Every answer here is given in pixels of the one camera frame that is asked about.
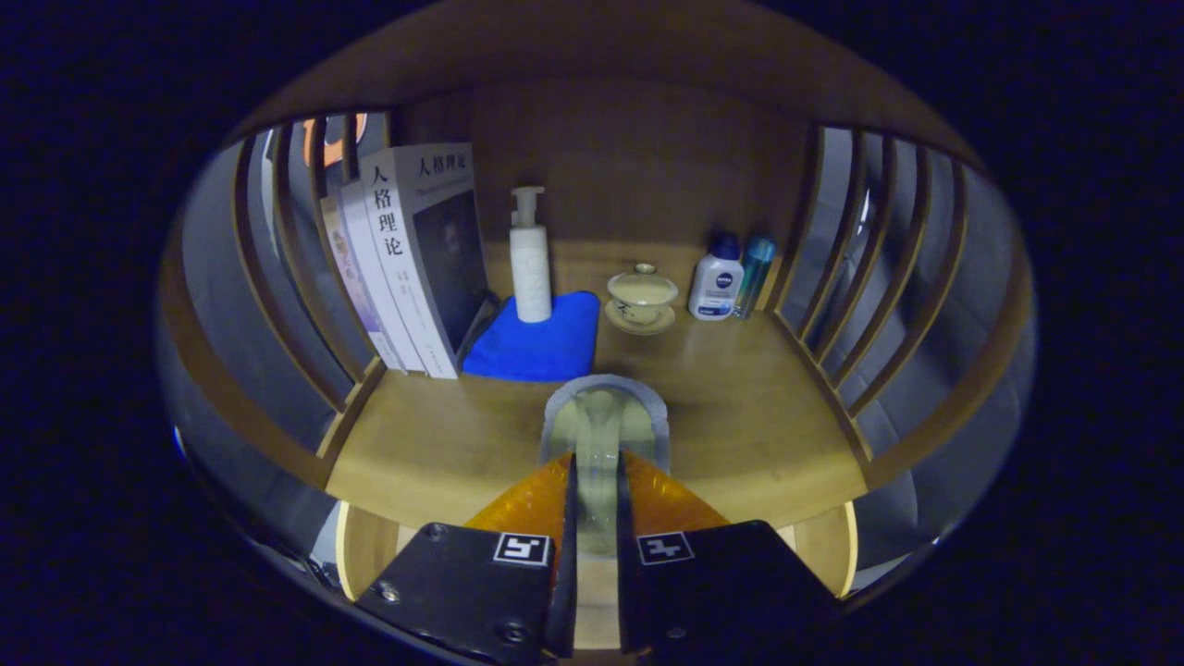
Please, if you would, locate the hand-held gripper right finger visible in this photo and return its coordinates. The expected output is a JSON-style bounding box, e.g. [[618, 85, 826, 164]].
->
[[615, 450, 843, 662]]

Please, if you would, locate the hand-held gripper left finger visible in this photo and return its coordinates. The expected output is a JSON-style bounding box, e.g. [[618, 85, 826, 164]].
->
[[356, 451, 579, 665]]

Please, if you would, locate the pale green scrub brush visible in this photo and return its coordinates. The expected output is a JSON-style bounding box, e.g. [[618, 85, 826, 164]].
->
[[539, 373, 671, 556]]

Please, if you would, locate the wooden countertop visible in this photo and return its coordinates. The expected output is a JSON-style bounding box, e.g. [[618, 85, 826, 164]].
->
[[326, 242, 870, 530]]

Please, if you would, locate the wooden cabinet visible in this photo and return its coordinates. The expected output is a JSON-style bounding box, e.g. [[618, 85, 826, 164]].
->
[[157, 0, 1037, 602]]

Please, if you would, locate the blue folded cloth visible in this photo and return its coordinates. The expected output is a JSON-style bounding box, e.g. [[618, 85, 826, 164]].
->
[[462, 291, 602, 383]]

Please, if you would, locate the lidded ceramic teacup with saucer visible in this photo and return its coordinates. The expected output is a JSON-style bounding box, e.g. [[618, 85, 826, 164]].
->
[[604, 263, 680, 337]]

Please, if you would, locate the white pump bottle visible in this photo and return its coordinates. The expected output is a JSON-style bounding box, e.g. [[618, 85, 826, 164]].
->
[[509, 186, 553, 324]]

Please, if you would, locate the white lotion bottle blue cap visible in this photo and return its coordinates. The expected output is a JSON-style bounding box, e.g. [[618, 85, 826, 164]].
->
[[687, 233, 746, 322]]

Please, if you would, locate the teal slim bottle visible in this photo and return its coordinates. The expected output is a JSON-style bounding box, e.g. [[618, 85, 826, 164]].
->
[[733, 235, 778, 320]]

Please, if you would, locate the white book with dark cover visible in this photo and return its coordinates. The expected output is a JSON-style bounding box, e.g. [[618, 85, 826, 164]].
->
[[359, 142, 491, 380]]

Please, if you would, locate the lavender book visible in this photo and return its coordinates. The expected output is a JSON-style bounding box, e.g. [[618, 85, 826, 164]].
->
[[319, 194, 406, 371]]

